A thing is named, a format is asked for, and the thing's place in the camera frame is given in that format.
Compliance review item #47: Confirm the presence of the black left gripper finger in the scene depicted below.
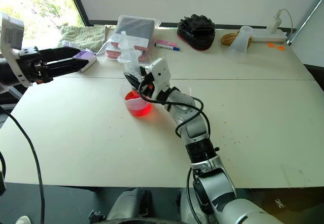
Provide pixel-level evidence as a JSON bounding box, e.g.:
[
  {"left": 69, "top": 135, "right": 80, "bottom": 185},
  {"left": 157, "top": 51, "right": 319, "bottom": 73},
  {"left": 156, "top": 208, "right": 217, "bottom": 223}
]
[
  {"left": 39, "top": 46, "right": 82, "bottom": 63},
  {"left": 46, "top": 57, "right": 90, "bottom": 78}
]

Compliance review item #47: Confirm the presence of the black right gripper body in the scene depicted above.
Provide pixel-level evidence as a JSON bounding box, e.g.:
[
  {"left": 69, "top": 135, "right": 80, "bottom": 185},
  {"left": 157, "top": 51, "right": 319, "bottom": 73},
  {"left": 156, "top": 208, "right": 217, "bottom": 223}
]
[{"left": 138, "top": 72, "right": 156, "bottom": 101}]

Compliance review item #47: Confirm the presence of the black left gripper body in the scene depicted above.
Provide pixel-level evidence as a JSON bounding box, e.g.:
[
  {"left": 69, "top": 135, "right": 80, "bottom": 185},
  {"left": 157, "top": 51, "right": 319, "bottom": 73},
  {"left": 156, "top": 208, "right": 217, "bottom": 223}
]
[{"left": 17, "top": 46, "right": 54, "bottom": 84}]

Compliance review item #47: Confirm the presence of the plastic cup with red liquid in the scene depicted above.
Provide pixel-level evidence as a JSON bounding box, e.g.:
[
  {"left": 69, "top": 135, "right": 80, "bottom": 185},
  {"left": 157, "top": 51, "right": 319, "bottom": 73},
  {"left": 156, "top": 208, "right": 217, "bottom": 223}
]
[{"left": 124, "top": 89, "right": 154, "bottom": 118}]

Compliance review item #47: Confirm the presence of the purple and white box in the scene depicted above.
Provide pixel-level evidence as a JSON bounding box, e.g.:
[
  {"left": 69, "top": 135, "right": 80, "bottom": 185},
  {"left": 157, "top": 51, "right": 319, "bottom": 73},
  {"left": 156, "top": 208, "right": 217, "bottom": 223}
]
[{"left": 72, "top": 50, "right": 98, "bottom": 73}]

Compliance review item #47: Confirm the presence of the green towel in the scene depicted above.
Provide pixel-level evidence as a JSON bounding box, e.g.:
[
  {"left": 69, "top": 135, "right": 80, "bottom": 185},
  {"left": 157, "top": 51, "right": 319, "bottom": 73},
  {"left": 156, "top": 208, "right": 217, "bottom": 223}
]
[{"left": 58, "top": 25, "right": 107, "bottom": 52}]

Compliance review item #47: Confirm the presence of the white marker with blue cap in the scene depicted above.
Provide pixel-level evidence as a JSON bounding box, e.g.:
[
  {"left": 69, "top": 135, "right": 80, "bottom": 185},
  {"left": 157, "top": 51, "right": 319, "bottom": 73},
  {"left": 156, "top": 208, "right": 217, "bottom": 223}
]
[{"left": 154, "top": 42, "right": 181, "bottom": 52}]

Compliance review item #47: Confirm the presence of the pink marker pen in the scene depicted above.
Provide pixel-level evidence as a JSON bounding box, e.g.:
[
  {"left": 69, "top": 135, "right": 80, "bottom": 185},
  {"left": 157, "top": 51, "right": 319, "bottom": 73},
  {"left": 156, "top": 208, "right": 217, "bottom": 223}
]
[{"left": 155, "top": 39, "right": 177, "bottom": 47}]

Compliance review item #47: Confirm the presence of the clear plastic bag with books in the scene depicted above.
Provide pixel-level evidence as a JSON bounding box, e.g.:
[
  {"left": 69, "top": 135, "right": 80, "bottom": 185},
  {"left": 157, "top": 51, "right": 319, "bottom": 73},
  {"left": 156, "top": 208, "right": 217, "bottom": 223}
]
[{"left": 96, "top": 14, "right": 161, "bottom": 63}]

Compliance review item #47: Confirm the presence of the black padded glove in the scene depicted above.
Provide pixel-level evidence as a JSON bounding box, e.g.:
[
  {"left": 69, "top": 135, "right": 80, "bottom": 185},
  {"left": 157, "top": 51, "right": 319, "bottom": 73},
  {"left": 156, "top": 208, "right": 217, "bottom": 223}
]
[{"left": 176, "top": 14, "right": 216, "bottom": 51}]

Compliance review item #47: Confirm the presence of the dark rounded shape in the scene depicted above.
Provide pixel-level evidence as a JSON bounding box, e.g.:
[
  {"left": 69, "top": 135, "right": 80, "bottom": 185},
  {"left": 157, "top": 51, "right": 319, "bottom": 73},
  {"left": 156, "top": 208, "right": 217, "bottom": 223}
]
[{"left": 105, "top": 187, "right": 153, "bottom": 224}]

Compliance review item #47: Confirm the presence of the silver robot torso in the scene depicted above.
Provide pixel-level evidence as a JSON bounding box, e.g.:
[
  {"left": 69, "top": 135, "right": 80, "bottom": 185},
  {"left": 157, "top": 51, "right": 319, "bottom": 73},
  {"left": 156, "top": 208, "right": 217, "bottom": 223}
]
[{"left": 179, "top": 188, "right": 212, "bottom": 224}]

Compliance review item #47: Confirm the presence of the white power strip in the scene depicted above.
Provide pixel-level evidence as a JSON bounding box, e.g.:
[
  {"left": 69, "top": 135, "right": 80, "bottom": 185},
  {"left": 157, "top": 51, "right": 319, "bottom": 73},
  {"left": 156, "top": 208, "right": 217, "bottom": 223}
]
[{"left": 249, "top": 29, "right": 287, "bottom": 43}]

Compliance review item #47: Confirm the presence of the grey metal pole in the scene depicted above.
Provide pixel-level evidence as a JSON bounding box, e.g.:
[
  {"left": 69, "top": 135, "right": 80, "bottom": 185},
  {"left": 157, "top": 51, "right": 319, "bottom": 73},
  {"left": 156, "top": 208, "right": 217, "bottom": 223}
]
[{"left": 288, "top": 3, "right": 324, "bottom": 46}]

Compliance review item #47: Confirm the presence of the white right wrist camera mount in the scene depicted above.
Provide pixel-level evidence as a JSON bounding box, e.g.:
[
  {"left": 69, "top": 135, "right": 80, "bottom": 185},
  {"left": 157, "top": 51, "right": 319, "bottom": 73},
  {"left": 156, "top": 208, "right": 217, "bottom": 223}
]
[{"left": 144, "top": 58, "right": 172, "bottom": 101}]

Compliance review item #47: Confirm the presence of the black window frame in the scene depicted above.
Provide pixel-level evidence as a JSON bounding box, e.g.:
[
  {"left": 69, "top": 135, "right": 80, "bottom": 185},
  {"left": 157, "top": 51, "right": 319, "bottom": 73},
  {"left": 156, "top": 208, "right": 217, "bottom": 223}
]
[{"left": 64, "top": 0, "right": 90, "bottom": 27}]

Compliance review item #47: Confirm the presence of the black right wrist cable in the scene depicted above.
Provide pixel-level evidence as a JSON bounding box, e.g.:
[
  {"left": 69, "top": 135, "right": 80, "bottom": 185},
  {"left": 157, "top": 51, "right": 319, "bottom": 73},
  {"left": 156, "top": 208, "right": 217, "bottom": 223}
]
[{"left": 138, "top": 80, "right": 212, "bottom": 137}]

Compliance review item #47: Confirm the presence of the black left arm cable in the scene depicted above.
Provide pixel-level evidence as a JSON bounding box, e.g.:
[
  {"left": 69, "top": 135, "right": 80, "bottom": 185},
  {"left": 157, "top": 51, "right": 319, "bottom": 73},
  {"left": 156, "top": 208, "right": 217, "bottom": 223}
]
[{"left": 0, "top": 104, "right": 46, "bottom": 224}]

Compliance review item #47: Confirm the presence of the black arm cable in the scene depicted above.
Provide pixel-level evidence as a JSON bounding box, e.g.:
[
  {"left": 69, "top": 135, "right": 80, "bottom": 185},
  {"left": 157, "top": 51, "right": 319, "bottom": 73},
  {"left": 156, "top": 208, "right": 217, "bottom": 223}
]
[
  {"left": 186, "top": 167, "right": 204, "bottom": 224},
  {"left": 0, "top": 104, "right": 46, "bottom": 224}
]

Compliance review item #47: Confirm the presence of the brown rope coil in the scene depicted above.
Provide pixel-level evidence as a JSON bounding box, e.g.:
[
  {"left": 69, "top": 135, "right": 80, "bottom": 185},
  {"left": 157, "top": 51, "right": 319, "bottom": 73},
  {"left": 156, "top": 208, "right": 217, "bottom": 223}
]
[{"left": 220, "top": 30, "right": 254, "bottom": 47}]

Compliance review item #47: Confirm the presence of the black right upper arm cable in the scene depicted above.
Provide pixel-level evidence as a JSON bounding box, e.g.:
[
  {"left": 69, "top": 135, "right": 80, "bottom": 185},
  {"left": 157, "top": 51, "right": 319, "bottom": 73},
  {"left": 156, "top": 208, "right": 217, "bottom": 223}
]
[{"left": 186, "top": 167, "right": 204, "bottom": 224}]

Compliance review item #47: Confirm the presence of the white charger with cable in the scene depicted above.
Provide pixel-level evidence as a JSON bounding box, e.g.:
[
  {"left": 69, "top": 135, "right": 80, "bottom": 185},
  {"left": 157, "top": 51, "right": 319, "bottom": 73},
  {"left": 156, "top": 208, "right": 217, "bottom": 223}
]
[{"left": 271, "top": 8, "right": 296, "bottom": 43}]

